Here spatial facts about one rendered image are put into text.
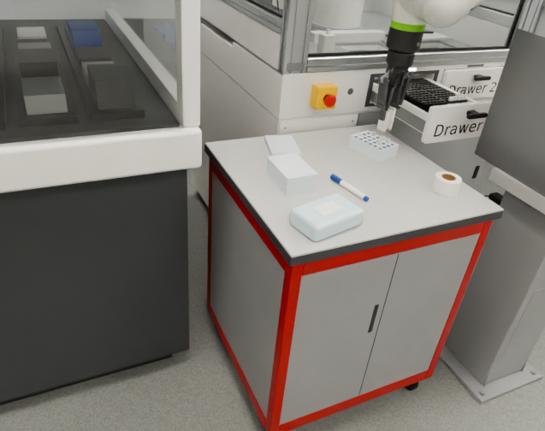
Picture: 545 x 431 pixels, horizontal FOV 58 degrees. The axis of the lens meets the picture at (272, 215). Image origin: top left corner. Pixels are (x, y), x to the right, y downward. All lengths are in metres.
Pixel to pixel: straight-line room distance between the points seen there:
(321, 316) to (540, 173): 0.73
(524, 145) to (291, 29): 0.74
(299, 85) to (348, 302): 0.69
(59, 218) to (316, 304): 0.67
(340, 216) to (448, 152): 1.08
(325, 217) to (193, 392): 0.87
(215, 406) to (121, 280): 0.53
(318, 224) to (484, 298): 0.88
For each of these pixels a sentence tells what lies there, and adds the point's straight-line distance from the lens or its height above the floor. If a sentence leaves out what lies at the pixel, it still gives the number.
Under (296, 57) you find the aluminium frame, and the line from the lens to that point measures 1.53.
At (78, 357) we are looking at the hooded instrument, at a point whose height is 0.18.
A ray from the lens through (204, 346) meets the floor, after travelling 1.85.
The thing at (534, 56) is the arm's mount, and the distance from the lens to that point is 1.54.
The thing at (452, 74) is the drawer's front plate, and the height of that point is 0.92.
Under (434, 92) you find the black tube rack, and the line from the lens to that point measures 1.72.
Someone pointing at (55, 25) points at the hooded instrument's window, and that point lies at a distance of 1.09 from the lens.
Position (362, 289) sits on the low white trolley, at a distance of 1.24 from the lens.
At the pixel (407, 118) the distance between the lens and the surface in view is 1.59.
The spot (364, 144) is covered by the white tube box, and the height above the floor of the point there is 0.79.
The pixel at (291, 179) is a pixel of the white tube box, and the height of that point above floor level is 0.81.
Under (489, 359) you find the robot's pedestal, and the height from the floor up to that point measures 0.13.
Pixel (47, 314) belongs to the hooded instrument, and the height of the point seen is 0.37.
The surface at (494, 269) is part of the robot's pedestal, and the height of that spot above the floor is 0.44.
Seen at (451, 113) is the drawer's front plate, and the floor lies 0.91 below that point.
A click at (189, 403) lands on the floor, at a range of 1.71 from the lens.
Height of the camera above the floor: 1.38
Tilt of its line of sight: 33 degrees down
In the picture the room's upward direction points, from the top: 6 degrees clockwise
